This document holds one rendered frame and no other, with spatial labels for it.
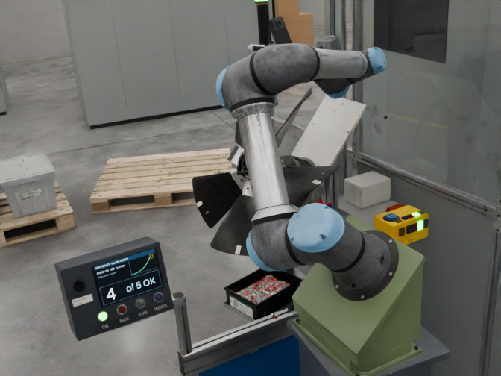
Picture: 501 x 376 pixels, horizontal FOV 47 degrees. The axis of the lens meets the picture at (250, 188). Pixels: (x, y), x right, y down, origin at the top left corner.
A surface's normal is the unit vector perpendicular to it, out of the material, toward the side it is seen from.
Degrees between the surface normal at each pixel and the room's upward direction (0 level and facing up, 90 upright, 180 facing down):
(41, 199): 95
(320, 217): 41
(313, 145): 50
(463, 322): 90
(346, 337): 45
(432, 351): 0
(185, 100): 90
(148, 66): 90
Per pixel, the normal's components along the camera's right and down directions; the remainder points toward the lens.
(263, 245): -0.66, 0.03
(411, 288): 0.47, 0.30
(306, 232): -0.57, -0.51
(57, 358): -0.07, -0.92
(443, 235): -0.88, 0.24
